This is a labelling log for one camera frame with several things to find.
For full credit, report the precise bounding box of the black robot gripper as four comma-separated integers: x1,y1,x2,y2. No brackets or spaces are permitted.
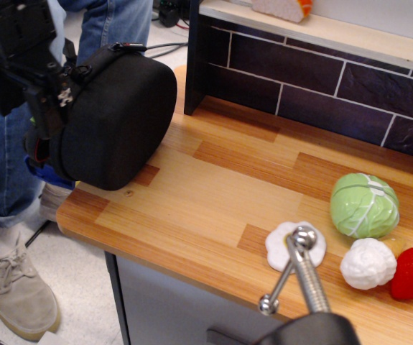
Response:
0,1,73,139

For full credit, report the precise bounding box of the black zipper case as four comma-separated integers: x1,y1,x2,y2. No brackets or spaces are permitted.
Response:
24,42,177,190

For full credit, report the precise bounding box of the blue clamp under case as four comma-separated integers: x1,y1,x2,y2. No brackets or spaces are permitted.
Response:
24,156,75,190

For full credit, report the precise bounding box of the blue jeans leg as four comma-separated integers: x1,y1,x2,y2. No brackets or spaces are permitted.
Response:
0,0,67,228

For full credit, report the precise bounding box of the black device on floor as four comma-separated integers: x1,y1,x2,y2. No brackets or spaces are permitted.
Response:
158,0,190,28

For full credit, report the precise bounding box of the beige suede shoe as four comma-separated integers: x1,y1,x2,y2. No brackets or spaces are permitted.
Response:
0,234,61,341

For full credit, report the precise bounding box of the grey cabinet front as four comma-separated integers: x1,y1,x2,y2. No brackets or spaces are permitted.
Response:
105,253,283,344

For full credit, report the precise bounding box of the toy sushi piece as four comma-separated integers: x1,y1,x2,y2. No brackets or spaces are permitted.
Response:
251,0,313,23

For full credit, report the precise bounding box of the white toy fried egg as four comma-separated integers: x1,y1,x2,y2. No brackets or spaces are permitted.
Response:
265,221,327,272

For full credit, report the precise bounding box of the dark brick backsplash shelf unit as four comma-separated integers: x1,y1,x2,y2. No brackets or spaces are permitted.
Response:
184,1,413,156

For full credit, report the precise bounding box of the green toy cabbage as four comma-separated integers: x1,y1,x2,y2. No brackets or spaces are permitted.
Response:
330,173,400,239

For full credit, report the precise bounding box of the black clamp body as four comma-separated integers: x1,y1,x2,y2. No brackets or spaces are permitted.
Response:
254,313,361,344

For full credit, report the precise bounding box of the white toy cauliflower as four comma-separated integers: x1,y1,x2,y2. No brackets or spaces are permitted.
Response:
340,238,397,290

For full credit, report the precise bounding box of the yellow toy piece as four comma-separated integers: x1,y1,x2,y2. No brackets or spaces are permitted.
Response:
381,236,406,259

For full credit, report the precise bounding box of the grey floor cable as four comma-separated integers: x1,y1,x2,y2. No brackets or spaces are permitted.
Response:
144,41,189,60

